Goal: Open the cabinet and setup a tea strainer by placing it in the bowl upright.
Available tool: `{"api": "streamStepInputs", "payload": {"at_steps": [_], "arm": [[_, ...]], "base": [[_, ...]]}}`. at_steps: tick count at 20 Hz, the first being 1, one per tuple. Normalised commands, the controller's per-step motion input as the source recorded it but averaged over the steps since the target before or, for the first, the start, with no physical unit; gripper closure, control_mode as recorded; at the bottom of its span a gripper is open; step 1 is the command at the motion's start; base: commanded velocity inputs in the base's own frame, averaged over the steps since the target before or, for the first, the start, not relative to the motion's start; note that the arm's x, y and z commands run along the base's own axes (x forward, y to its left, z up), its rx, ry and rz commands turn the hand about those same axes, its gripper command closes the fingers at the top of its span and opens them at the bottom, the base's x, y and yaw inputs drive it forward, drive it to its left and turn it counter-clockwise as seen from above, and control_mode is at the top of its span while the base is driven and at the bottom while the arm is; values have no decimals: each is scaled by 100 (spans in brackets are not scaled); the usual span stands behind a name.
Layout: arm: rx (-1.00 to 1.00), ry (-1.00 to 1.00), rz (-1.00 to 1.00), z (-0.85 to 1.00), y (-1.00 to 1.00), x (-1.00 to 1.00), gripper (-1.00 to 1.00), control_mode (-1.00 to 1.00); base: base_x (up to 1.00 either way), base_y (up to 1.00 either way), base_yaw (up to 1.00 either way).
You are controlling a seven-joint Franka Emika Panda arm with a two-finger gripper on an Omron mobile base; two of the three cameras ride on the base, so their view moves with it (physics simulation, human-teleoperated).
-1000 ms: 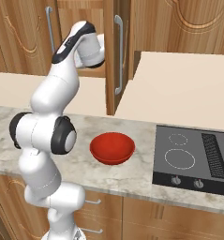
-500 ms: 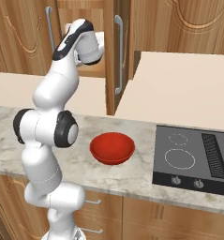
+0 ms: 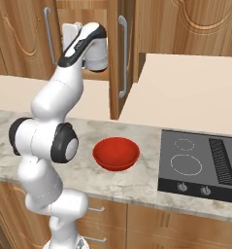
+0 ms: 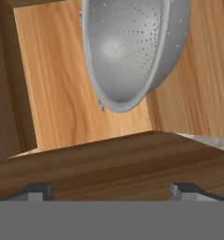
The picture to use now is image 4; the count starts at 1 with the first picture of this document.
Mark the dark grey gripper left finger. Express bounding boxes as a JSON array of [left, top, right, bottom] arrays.
[[0, 182, 54, 202]]

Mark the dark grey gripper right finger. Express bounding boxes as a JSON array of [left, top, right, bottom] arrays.
[[170, 182, 224, 202]]

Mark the dark wooden cabinet door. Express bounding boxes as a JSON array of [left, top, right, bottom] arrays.
[[0, 130, 224, 202]]

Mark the grey metal tea strainer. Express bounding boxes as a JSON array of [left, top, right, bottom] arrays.
[[79, 0, 191, 113]]

